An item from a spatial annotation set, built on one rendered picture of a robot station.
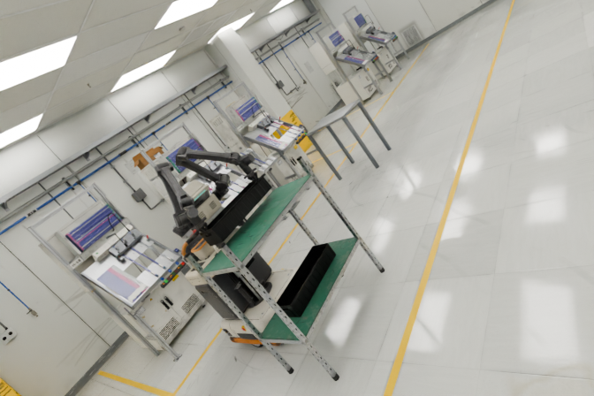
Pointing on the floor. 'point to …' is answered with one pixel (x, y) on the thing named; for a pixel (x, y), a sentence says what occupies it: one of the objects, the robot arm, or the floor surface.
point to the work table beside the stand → (350, 131)
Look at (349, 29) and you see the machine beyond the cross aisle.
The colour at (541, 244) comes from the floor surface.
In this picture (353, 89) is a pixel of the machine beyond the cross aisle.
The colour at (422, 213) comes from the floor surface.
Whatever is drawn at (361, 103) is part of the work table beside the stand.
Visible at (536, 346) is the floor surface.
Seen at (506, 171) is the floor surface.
